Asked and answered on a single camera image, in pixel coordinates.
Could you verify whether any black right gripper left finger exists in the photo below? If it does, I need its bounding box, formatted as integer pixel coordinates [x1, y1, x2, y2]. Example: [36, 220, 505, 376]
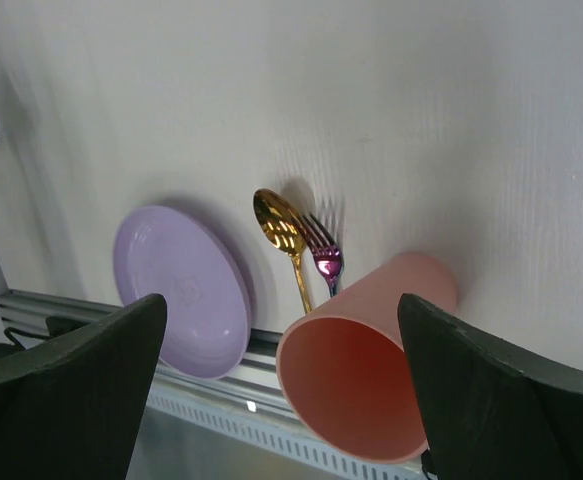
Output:
[0, 294, 167, 479]

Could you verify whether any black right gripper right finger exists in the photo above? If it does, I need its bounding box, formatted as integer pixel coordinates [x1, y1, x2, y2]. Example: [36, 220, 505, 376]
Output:
[397, 294, 583, 479]

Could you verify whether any pink plastic cup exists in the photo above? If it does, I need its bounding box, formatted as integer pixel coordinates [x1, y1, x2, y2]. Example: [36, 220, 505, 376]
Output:
[276, 253, 458, 464]

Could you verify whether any purple plastic plate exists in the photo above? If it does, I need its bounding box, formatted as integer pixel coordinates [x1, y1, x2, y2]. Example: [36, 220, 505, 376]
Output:
[112, 205, 251, 379]

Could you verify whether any iridescent purple metal fork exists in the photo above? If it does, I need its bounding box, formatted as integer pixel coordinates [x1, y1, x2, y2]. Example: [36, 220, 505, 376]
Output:
[301, 213, 344, 297]

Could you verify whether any gold metal spoon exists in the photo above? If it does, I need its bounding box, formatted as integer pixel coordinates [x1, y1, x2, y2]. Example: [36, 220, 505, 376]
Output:
[253, 188, 312, 314]

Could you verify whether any perforated grey cable duct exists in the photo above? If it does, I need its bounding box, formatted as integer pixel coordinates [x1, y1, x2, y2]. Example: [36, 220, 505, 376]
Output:
[147, 387, 425, 479]

